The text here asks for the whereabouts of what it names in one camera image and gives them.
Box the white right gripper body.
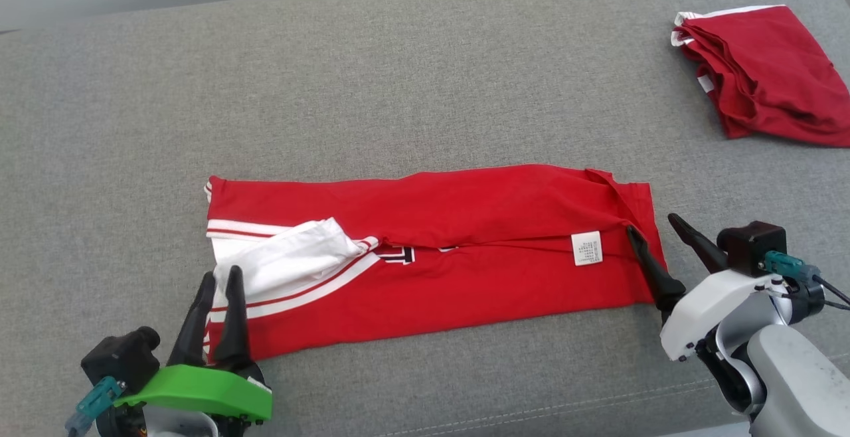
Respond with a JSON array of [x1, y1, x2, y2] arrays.
[[659, 267, 791, 363]]

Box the left camera cable teal plug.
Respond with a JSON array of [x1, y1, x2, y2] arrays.
[[65, 376, 127, 437]]

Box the red shirt white sleeves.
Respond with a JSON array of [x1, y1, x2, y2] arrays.
[[204, 163, 669, 363]]

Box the right camera cable teal plug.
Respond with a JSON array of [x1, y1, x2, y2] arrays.
[[764, 251, 850, 311]]

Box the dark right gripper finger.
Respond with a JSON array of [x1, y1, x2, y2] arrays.
[[627, 226, 686, 312], [668, 213, 730, 274]]

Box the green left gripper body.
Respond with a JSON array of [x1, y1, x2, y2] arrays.
[[113, 357, 274, 423]]

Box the camera cable teal plug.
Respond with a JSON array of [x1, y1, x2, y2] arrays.
[[764, 251, 850, 311], [65, 376, 127, 437]]

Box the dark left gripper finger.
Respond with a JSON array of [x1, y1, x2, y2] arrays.
[[167, 272, 217, 367], [212, 266, 257, 372]]

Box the red shorts white side band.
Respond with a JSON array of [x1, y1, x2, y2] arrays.
[[671, 4, 850, 148]]

